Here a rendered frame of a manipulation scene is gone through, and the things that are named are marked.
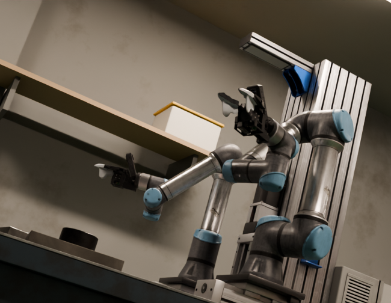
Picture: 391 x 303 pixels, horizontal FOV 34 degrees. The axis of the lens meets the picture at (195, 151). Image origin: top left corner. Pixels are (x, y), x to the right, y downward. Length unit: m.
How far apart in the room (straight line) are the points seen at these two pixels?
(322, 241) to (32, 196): 2.55
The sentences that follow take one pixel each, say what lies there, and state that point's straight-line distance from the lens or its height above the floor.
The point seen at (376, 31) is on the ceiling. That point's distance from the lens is 4.79.
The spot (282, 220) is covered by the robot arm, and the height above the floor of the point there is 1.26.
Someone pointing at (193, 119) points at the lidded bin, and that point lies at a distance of 4.27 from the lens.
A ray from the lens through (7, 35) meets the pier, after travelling 4.40.
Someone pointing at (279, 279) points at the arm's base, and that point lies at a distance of 2.17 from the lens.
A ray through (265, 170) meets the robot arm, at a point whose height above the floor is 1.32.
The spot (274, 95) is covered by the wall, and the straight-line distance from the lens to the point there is 5.23.
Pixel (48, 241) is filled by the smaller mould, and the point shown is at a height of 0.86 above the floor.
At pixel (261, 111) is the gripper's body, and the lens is 1.89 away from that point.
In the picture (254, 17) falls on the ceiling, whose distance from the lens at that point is 4.91.
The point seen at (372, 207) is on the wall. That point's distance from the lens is 5.62.
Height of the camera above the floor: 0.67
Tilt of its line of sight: 19 degrees up
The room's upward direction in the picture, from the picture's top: 16 degrees clockwise
